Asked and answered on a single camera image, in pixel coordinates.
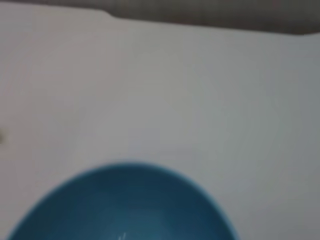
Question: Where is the blue bowl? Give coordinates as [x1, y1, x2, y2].
[4, 161, 241, 240]

